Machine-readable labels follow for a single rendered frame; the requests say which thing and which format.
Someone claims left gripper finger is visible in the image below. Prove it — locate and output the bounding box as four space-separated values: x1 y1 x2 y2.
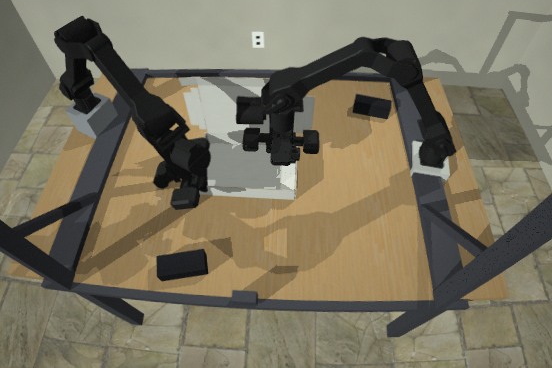
198 169 208 186
196 177 208 192

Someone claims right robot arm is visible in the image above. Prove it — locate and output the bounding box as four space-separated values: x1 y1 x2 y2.
236 37 456 169

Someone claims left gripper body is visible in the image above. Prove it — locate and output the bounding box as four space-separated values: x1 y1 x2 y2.
165 137 210 210

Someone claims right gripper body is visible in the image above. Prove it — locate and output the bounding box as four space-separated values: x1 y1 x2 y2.
243 121 319 154

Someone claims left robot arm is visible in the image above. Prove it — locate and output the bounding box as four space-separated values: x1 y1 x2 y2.
54 16 211 189

